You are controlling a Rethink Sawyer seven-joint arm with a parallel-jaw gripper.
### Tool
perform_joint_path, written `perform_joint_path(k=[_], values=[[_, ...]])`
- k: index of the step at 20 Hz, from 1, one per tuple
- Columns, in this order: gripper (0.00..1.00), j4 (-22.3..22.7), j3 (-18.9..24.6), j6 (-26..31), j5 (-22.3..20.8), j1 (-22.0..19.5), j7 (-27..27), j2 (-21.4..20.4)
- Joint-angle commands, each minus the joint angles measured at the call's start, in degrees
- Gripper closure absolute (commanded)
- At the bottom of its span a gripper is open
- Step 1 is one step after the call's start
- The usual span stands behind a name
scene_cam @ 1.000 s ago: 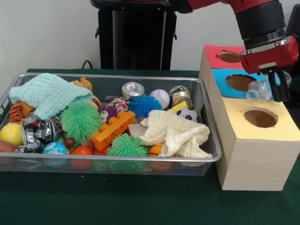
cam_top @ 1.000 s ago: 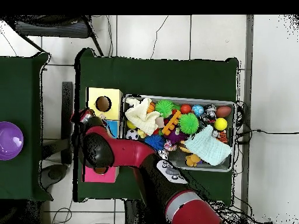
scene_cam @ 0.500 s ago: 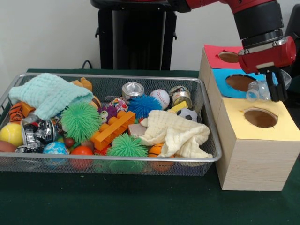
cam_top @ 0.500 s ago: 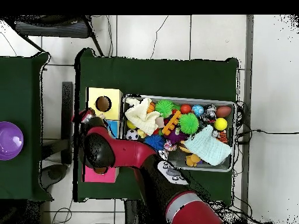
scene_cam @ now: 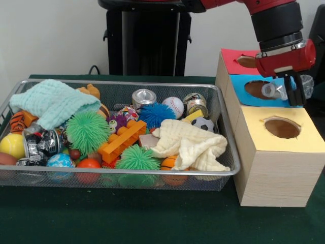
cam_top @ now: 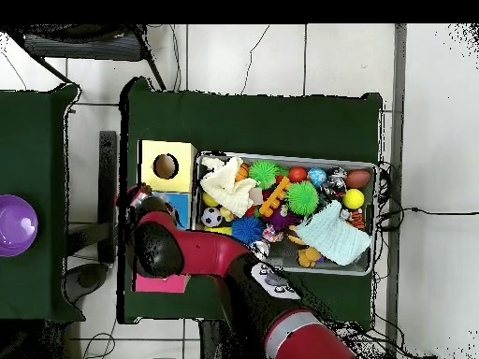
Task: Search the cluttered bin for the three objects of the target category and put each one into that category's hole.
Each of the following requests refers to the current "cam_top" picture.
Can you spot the orange toy building block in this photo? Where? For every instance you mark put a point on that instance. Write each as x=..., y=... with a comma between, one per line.
x=275, y=196

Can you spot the silver mesh bin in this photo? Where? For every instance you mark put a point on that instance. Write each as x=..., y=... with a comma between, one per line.
x=284, y=258

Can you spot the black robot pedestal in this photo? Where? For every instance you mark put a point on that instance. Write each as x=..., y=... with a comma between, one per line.
x=211, y=344

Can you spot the dark green tablecloth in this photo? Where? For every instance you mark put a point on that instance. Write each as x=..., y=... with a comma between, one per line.
x=243, y=123
x=30, y=149

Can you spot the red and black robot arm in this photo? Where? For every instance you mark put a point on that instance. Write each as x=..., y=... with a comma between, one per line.
x=209, y=250

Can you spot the blue spiky rubber ball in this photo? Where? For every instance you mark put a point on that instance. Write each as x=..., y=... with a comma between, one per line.
x=247, y=229

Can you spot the mint green cloth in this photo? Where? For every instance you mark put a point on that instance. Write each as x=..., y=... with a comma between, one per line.
x=333, y=235

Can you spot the wooden box with three holes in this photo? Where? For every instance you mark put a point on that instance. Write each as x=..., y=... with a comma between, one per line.
x=183, y=172

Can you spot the purple bowl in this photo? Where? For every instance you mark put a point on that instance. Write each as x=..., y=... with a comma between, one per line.
x=17, y=226

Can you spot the black chair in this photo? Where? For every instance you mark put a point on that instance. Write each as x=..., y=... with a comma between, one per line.
x=82, y=46

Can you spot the cream cloth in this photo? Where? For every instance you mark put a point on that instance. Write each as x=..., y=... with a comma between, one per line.
x=228, y=187

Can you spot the yellow ball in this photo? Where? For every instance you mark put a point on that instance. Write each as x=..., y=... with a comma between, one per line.
x=353, y=199

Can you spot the green spiky rubber ball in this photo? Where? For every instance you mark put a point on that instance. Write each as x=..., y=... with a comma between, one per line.
x=302, y=198
x=264, y=174

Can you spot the black and white soccer ball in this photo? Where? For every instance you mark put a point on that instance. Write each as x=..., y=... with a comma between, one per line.
x=211, y=217

